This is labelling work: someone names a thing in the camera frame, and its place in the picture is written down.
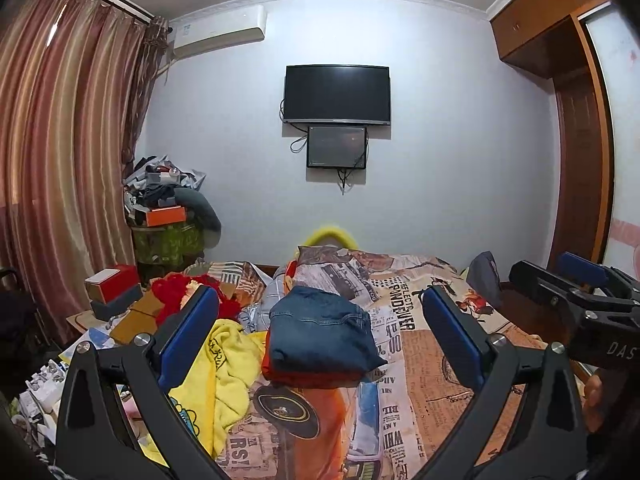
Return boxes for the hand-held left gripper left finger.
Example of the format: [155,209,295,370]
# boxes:
[54,284,228,480]

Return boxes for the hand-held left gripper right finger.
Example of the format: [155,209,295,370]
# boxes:
[414,284,590,480]

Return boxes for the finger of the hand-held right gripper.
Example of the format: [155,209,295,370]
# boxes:
[509,259,591,322]
[556,251,633,297]

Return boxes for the blue denim jacket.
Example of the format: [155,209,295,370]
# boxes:
[269,286,388,373]

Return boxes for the person's right hand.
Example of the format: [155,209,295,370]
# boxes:
[581,374,622,435]

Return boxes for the red plush toy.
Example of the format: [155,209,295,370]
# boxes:
[151,272,241,327]

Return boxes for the yellow fleece blanket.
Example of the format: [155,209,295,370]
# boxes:
[135,320,268,467]

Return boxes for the brown cardboard pieces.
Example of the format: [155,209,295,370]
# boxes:
[109,290,167,347]

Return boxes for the white plaid cloth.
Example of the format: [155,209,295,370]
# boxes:
[240,272,297,332]

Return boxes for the grey box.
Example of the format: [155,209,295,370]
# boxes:
[91,285,144,322]

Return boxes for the newspaper print bedspread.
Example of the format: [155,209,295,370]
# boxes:
[65,245,586,480]

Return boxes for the green patterned box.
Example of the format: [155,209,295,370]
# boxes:
[131,220,205,277]

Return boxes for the red and white box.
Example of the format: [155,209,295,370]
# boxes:
[84,263,140,306]

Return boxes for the grey neck pillow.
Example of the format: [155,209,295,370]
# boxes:
[175,187,222,252]

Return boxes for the orange box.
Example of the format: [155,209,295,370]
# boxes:
[145,206,187,227]

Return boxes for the red folded garment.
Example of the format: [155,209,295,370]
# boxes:
[261,330,368,392]

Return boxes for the white wardrobe sliding door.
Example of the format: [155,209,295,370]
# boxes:
[580,0,640,283]

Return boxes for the pile of clutter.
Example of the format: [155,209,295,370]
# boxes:
[122,155,207,226]

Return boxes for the yellow fuzzy cushion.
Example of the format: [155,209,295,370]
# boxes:
[305,225,359,252]

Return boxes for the striped brown curtain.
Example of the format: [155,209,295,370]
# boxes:
[0,0,172,347]

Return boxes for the wooden overhead cabinet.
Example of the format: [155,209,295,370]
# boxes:
[488,0,610,79]

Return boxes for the white air conditioner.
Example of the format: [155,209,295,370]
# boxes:
[167,4,268,59]

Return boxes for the small wall monitor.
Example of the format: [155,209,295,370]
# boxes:
[306,125,369,170]

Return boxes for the black wall television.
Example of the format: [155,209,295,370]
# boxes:
[283,64,392,126]

